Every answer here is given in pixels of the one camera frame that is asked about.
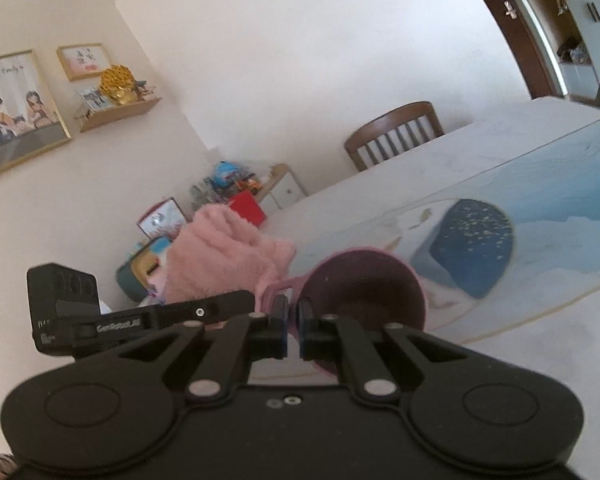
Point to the pink fluffy cloth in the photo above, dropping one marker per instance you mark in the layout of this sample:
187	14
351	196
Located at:
220	250

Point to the tall white cabinet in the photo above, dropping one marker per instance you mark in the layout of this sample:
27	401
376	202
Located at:
592	30

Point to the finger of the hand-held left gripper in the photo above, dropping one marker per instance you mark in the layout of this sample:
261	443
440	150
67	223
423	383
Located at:
210	307

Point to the blue white printed table mat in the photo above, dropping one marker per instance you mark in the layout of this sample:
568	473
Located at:
540	220

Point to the red framed printed box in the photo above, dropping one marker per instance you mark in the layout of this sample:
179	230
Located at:
162	217

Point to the brown wooden chair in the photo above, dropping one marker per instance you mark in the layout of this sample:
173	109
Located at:
380	130

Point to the pink cup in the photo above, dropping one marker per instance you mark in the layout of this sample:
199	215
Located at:
365	290

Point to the large gold framed family picture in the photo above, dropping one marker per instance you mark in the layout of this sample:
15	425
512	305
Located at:
15	110

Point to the teal case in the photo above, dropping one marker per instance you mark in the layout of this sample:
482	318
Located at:
140	270

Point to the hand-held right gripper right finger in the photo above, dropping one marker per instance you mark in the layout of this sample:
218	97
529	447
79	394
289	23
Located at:
304	330

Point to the small standing photo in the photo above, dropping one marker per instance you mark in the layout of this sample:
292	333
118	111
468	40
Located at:
94	100

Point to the wooden wall shelf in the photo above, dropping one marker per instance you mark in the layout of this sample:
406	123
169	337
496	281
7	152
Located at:
120	112

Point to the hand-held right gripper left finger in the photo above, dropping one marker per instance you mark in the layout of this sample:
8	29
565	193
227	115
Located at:
281	327

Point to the small white cabinet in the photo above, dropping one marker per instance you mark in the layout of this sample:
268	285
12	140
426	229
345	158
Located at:
285	190

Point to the dark brown door frame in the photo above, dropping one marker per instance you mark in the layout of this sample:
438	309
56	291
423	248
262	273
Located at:
510	35

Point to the small gold framed picture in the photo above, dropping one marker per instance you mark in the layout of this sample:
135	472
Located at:
82	60

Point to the gold ornament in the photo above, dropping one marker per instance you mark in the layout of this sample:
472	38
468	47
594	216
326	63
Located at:
116	84

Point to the pile of colourful toys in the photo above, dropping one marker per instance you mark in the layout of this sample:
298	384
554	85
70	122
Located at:
230	177

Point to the small figurine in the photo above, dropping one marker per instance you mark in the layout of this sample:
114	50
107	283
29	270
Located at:
144	90

